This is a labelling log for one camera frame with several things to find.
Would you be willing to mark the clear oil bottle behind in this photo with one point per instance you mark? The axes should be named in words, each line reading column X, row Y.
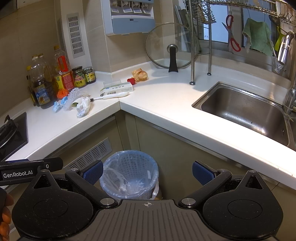
column 48, row 72

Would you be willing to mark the thin dark bottle behind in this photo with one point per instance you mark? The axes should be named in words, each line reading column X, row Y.
column 32, row 93

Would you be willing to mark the yellow plastic bag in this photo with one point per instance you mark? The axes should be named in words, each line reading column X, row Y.
column 139, row 75

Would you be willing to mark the tall soybean paste jar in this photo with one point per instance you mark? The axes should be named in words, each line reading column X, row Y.
column 79, row 77

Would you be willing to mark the red plastic scrap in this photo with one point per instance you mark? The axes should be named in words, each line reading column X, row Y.
column 132, row 81

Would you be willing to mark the dark oil bottle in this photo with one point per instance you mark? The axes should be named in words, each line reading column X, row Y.
column 42, row 87

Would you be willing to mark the person left hand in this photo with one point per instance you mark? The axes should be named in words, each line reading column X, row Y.
column 6, row 218

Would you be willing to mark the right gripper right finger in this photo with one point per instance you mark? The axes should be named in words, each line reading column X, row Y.
column 212, row 181

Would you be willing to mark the wall mounted dispenser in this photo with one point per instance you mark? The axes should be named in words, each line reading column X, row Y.
column 127, row 17

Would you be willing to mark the green dish cloth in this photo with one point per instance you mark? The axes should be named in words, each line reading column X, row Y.
column 258, row 37

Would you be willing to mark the steel dish rack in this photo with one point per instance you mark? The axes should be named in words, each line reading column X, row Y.
column 208, row 17

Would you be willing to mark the blue mesh trash bin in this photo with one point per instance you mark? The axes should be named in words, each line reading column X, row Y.
column 130, row 174

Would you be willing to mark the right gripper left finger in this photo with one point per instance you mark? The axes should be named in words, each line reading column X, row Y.
column 83, row 181

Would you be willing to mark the blue white wrapper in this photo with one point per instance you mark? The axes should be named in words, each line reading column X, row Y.
column 59, row 105

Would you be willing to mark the black gas stove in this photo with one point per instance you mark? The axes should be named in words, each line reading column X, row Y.
column 14, row 135

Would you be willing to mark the glass pot lid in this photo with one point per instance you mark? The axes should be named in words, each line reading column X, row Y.
column 172, row 46

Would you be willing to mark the wall vent grille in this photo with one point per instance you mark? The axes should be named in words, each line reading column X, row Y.
column 76, row 42

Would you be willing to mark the small checkered lid jar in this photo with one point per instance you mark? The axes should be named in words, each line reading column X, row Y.
column 89, row 75

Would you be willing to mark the white foam net sleeve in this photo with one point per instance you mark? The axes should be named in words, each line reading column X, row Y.
column 71, row 97

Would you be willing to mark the stainless steel sink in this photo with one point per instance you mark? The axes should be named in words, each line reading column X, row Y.
column 249, row 110

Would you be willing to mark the white plastic bag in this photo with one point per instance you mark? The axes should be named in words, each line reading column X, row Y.
column 83, row 108

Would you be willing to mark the soy sauce bottle red handle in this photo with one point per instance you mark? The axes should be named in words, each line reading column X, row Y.
column 63, row 66

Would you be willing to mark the white paper cup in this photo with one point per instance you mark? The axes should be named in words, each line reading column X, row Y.
column 75, row 103

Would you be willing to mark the orange mesh scrubber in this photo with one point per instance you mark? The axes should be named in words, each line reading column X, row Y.
column 62, row 93

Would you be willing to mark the cabinet vent grille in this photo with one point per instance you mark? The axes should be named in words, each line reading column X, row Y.
column 98, row 152

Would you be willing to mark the chrome faucet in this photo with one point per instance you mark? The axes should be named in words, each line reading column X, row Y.
column 289, row 101

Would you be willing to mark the white green medicine box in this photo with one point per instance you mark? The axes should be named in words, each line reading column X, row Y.
column 115, row 87

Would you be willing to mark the white electric toothbrush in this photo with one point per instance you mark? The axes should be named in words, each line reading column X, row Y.
column 109, row 96

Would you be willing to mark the red handled scissors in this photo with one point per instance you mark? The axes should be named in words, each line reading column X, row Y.
column 231, row 40

